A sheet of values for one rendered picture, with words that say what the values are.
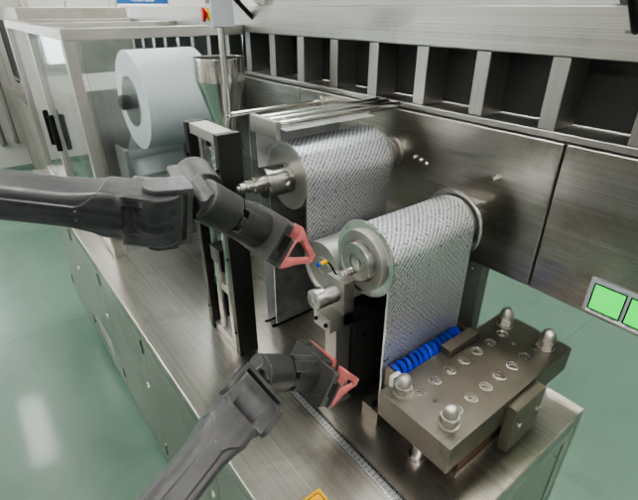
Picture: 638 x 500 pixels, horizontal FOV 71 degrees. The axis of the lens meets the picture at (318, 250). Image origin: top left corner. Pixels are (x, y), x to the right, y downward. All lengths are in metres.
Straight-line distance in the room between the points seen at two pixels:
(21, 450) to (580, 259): 2.21
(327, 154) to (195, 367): 0.58
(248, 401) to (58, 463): 1.73
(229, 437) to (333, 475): 0.36
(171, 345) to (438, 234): 0.72
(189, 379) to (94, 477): 1.14
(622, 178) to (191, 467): 0.77
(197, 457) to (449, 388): 0.50
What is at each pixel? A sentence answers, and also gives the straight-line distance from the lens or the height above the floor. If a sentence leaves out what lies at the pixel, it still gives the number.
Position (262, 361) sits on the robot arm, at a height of 1.19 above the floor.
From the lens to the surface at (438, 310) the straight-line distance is 0.96.
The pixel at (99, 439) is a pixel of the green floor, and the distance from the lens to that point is 2.31.
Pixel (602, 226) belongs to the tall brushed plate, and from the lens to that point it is 0.92.
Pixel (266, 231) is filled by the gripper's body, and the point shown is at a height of 1.37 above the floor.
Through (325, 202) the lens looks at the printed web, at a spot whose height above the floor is 1.29.
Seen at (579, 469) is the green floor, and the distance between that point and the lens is 2.29.
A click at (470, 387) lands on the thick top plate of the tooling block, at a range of 0.91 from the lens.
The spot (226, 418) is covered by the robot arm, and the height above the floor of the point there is 1.21.
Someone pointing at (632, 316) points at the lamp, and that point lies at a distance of 0.96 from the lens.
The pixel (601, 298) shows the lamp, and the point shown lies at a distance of 0.96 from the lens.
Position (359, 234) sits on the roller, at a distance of 0.79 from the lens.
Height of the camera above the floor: 1.65
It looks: 29 degrees down
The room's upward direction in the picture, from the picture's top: straight up
